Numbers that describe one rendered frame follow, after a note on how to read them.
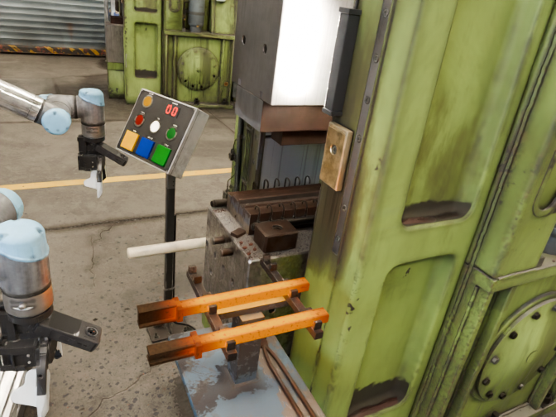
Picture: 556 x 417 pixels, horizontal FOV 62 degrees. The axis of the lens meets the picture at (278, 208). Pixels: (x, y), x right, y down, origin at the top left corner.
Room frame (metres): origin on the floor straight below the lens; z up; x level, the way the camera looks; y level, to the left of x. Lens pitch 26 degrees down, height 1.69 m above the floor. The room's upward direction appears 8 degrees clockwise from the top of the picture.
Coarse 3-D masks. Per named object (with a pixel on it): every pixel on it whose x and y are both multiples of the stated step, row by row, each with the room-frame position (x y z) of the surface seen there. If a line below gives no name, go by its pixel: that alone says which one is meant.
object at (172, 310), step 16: (256, 288) 0.92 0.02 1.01; (272, 288) 0.93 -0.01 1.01; (288, 288) 0.94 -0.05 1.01; (304, 288) 0.96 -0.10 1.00; (144, 304) 0.79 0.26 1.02; (160, 304) 0.80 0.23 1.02; (176, 304) 0.81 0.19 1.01; (192, 304) 0.83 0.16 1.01; (208, 304) 0.84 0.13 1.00; (224, 304) 0.86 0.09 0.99; (144, 320) 0.77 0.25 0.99; (160, 320) 0.79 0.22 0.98; (176, 320) 0.80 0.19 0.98
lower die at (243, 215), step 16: (240, 192) 1.51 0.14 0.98; (256, 192) 1.53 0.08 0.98; (272, 192) 1.53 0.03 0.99; (288, 192) 1.55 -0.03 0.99; (304, 192) 1.55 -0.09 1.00; (240, 208) 1.40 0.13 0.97; (256, 208) 1.38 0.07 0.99; (272, 208) 1.39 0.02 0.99; (288, 208) 1.41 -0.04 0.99; (304, 208) 1.43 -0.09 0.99; (240, 224) 1.39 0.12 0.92; (304, 224) 1.44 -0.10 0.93
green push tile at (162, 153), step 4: (156, 148) 1.71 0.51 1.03; (160, 148) 1.71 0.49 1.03; (164, 148) 1.70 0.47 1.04; (168, 148) 1.69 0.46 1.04; (156, 152) 1.70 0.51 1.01; (160, 152) 1.69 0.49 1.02; (164, 152) 1.69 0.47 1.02; (168, 152) 1.68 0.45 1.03; (152, 156) 1.70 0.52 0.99; (156, 156) 1.69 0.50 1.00; (160, 156) 1.68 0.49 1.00; (164, 156) 1.68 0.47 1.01; (168, 156) 1.67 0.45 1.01; (152, 160) 1.69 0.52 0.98; (156, 160) 1.68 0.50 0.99; (160, 160) 1.67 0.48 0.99; (164, 160) 1.67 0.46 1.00; (160, 164) 1.66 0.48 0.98; (164, 164) 1.66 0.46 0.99
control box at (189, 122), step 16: (144, 96) 1.90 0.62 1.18; (160, 96) 1.86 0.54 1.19; (144, 112) 1.86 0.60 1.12; (160, 112) 1.82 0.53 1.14; (176, 112) 1.78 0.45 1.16; (192, 112) 1.75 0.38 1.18; (128, 128) 1.85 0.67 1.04; (144, 128) 1.81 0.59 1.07; (160, 128) 1.77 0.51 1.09; (176, 128) 1.73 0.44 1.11; (192, 128) 1.73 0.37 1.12; (160, 144) 1.73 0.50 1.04; (176, 144) 1.69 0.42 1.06; (192, 144) 1.73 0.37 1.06; (144, 160) 1.72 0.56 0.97; (176, 160) 1.67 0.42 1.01; (176, 176) 1.67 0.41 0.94
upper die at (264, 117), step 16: (240, 96) 1.47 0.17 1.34; (240, 112) 1.46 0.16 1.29; (256, 112) 1.36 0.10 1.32; (272, 112) 1.35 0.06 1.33; (288, 112) 1.37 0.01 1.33; (304, 112) 1.40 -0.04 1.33; (320, 112) 1.43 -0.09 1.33; (256, 128) 1.35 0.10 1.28; (272, 128) 1.35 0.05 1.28; (288, 128) 1.38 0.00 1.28; (304, 128) 1.41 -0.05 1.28; (320, 128) 1.44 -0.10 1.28
